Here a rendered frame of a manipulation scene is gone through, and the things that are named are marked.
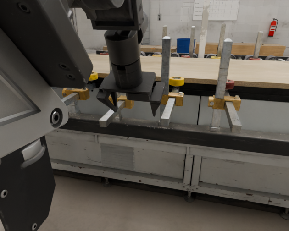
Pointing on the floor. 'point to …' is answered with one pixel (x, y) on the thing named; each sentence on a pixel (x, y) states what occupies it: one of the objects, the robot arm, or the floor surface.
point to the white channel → (203, 28)
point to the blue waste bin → (184, 45)
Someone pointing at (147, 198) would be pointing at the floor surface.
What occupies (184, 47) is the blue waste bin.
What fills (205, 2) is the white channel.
